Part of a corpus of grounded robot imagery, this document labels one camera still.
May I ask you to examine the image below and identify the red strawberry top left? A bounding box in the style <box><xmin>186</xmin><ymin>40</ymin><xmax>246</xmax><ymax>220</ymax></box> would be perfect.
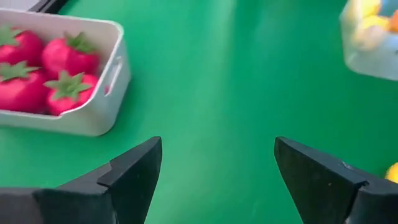
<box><xmin>0</xmin><ymin>24</ymin><xmax>45</xmax><ymax>68</ymax></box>

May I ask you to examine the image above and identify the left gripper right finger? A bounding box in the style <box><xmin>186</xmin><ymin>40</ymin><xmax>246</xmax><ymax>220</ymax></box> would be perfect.
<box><xmin>274</xmin><ymin>136</ymin><xmax>398</xmax><ymax>224</ymax></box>

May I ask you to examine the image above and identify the red strawberry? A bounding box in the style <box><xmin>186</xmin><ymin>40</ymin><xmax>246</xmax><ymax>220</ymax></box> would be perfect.
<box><xmin>0</xmin><ymin>24</ymin><xmax>45</xmax><ymax>68</ymax></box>
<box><xmin>0</xmin><ymin>60</ymin><xmax>50</xmax><ymax>113</ymax></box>

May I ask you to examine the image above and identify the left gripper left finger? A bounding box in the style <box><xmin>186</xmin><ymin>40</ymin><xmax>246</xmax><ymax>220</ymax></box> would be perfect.
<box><xmin>0</xmin><ymin>136</ymin><xmax>164</xmax><ymax>224</ymax></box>

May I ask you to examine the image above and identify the black table edge rail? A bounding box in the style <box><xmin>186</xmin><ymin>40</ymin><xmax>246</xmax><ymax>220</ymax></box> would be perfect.
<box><xmin>29</xmin><ymin>0</ymin><xmax>70</xmax><ymax>15</ymax></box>

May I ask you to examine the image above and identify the yellow lemon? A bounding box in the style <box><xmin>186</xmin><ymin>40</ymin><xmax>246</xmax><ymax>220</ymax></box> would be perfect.
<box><xmin>359</xmin><ymin>14</ymin><xmax>391</xmax><ymax>32</ymax></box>
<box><xmin>384</xmin><ymin>161</ymin><xmax>398</xmax><ymax>184</ymax></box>
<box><xmin>354</xmin><ymin>0</ymin><xmax>382</xmax><ymax>19</ymax></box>

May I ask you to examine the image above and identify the blue item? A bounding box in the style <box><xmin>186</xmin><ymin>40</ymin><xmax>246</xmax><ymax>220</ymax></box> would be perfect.
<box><xmin>381</xmin><ymin>0</ymin><xmax>398</xmax><ymax>16</ymax></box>

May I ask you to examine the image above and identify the orange item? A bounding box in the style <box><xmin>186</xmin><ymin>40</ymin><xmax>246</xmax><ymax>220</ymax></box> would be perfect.
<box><xmin>390</xmin><ymin>11</ymin><xmax>398</xmax><ymax>34</ymax></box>

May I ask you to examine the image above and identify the red strawberry bottom left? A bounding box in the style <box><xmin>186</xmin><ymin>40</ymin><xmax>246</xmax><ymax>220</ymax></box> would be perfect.
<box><xmin>0</xmin><ymin>60</ymin><xmax>50</xmax><ymax>113</ymax></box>

